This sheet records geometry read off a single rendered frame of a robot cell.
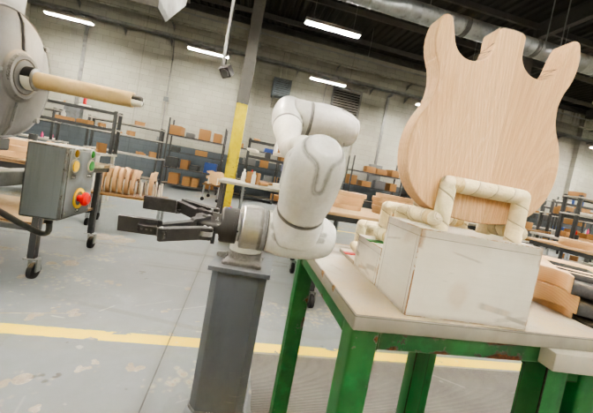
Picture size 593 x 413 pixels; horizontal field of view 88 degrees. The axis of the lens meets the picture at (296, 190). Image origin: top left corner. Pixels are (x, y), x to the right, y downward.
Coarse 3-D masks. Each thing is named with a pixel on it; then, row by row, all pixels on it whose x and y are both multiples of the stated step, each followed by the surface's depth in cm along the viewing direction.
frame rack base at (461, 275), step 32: (416, 224) 63; (384, 256) 71; (416, 256) 58; (448, 256) 59; (480, 256) 60; (512, 256) 61; (384, 288) 68; (416, 288) 59; (448, 288) 60; (480, 288) 60; (512, 288) 62; (480, 320) 61; (512, 320) 62
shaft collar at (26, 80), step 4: (24, 68) 60; (28, 68) 60; (32, 68) 60; (36, 68) 61; (20, 72) 59; (24, 72) 59; (28, 72) 59; (32, 72) 60; (20, 76) 59; (24, 76) 59; (28, 76) 59; (32, 76) 60; (20, 80) 59; (24, 80) 59; (28, 80) 59; (32, 80) 60; (20, 84) 60; (24, 84) 60; (28, 84) 60; (32, 84) 60; (28, 88) 61; (32, 88) 61; (36, 88) 62
